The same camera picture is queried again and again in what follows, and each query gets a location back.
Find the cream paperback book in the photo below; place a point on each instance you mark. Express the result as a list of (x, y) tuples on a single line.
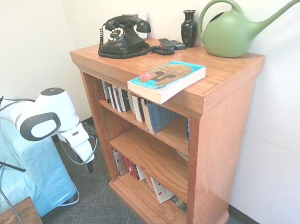
[(133, 104)]

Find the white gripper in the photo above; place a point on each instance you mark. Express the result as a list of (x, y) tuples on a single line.
[(79, 140)]

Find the blue hardcover book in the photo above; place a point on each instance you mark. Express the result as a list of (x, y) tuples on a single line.
[(160, 118)]

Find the white and black book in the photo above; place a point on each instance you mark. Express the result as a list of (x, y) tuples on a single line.
[(112, 97)]

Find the green cover book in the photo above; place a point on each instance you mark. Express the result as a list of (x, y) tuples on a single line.
[(180, 204)]

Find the black tripod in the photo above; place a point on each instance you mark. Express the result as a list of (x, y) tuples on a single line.
[(10, 167)]

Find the red paperback book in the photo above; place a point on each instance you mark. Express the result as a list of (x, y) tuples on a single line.
[(128, 167)]

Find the black glossy vase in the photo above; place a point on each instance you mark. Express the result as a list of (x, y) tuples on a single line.
[(189, 29)]

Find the plain white book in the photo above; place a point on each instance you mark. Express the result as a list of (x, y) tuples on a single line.
[(140, 173)]

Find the thin dark red book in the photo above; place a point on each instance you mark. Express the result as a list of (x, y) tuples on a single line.
[(143, 109)]

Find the white grey book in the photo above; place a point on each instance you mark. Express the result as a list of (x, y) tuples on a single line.
[(117, 162)]

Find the black spine book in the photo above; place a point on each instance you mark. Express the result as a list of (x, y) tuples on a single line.
[(125, 101)]

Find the white book with red print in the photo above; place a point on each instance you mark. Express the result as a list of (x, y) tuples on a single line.
[(162, 190)]

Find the wooden bookshelf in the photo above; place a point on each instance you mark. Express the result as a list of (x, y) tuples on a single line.
[(222, 148)]

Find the green plastic watering can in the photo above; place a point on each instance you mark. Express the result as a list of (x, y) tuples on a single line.
[(226, 35)]

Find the grey green book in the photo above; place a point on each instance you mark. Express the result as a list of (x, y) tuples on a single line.
[(106, 93)]

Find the light blue cloth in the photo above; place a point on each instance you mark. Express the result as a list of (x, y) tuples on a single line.
[(43, 176)]

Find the blue spine book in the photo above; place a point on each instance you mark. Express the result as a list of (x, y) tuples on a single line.
[(188, 130)]

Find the black rotary telephone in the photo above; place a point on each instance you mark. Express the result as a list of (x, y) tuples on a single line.
[(110, 55), (119, 40)]

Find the white blue cover book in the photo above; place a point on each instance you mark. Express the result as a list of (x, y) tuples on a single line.
[(117, 100)]

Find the dark remote control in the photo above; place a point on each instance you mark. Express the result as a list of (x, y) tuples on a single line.
[(180, 45), (165, 42)]

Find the dark wooden table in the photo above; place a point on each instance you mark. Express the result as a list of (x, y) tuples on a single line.
[(19, 216)]

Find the teal Song of Achilles book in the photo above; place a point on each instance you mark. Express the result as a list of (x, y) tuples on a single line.
[(167, 85)]

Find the white square alarm clock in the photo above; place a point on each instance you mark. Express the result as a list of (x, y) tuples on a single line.
[(143, 15)]

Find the thick white book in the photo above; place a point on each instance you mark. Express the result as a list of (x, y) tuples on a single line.
[(138, 109)]

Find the thin orange book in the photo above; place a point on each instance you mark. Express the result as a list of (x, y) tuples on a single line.
[(149, 182)]

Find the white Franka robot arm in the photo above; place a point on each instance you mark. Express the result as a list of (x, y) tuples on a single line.
[(49, 104)]

